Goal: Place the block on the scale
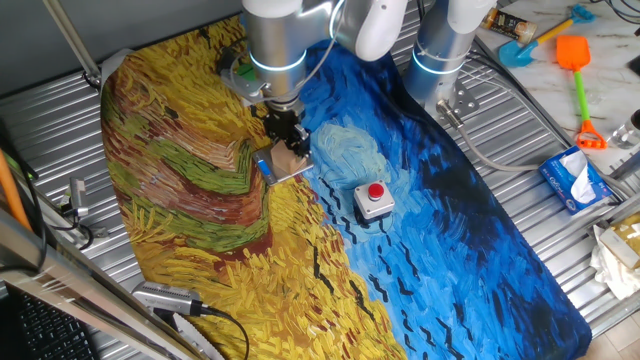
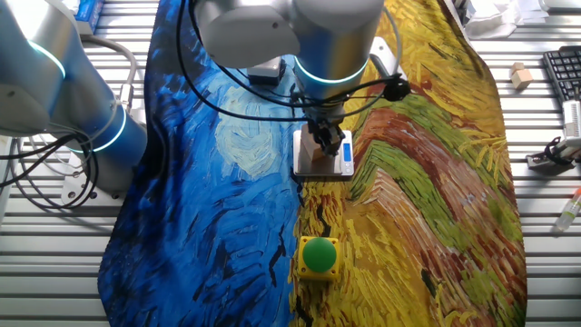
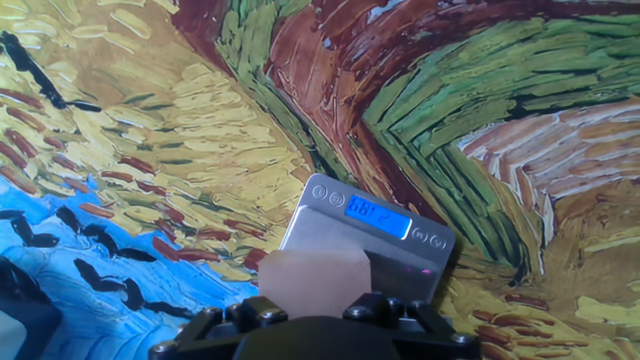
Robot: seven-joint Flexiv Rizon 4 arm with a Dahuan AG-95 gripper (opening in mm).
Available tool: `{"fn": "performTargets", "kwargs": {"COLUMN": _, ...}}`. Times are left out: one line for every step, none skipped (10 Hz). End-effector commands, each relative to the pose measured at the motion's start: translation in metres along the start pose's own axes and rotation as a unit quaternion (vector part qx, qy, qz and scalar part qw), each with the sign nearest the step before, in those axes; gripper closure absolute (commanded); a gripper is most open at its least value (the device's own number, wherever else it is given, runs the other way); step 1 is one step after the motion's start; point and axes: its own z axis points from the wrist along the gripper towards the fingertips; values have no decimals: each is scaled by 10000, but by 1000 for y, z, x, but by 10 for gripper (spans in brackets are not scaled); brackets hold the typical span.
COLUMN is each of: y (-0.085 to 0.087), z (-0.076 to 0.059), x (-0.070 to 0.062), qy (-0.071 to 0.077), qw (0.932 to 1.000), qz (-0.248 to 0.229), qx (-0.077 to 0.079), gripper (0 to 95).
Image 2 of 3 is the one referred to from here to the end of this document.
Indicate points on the silver ribbed camera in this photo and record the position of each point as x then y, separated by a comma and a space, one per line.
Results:
573, 119

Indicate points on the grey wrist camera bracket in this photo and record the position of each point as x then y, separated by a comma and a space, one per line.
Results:
386, 54

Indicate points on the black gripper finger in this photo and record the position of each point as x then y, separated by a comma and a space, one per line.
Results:
319, 137
333, 143

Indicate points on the pale wooden cube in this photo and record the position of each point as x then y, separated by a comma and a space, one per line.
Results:
523, 79

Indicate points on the small wooden cube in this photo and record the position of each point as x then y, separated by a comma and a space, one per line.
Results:
517, 67

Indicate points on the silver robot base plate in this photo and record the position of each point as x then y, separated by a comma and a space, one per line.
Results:
72, 181

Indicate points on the green button yellow box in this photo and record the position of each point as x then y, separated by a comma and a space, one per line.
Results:
319, 256

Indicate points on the silver digital scale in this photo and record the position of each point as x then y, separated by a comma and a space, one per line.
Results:
318, 169

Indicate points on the red button grey box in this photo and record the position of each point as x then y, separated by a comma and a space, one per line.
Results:
268, 72

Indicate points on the pale wooden block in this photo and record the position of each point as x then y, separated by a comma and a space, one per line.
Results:
313, 152

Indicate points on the black clamp tool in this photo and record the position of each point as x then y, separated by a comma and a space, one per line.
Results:
540, 162

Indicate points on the plastic tube green label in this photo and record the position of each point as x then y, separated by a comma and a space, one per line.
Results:
569, 212

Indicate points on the white crumpled paper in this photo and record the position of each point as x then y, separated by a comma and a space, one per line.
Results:
495, 20

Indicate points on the blue tissue box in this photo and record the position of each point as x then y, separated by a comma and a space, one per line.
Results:
88, 13

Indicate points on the black keyboard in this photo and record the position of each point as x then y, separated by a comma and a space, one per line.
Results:
565, 68

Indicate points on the painted blue yellow mat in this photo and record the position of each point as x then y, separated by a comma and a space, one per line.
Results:
204, 204

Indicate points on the grey flat device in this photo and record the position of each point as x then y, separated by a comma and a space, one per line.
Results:
563, 4

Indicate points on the white plastic box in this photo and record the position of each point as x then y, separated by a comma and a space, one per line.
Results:
4, 181

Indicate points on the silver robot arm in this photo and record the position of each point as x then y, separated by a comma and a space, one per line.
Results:
327, 36

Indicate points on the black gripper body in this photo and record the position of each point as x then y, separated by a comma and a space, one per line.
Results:
327, 126

